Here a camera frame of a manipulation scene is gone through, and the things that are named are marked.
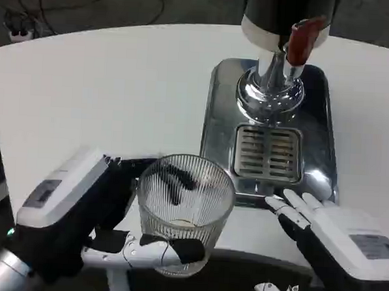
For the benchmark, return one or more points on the steel slotted drain grid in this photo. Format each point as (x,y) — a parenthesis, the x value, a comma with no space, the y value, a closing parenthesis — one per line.
(268,154)

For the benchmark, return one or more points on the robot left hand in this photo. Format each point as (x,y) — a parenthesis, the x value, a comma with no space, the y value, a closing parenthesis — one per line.
(64,210)

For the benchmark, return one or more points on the robot left silver forearm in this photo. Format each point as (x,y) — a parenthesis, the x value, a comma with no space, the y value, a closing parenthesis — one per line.
(2,270)

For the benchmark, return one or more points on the white power strip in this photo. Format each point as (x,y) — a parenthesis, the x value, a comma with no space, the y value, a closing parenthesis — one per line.
(20,29)

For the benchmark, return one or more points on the clear ribbed glass cup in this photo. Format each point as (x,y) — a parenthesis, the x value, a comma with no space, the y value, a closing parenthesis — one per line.
(185,216)

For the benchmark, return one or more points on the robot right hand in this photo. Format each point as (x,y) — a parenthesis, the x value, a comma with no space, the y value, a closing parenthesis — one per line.
(339,244)

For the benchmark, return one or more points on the steel drip tray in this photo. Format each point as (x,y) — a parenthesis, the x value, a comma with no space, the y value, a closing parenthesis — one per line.
(220,120)

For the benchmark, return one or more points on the white table leg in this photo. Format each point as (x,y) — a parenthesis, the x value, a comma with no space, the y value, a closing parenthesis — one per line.
(117,283)

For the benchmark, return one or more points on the black drink dispenser chrome stand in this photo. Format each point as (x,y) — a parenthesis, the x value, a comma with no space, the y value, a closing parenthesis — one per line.
(273,19)

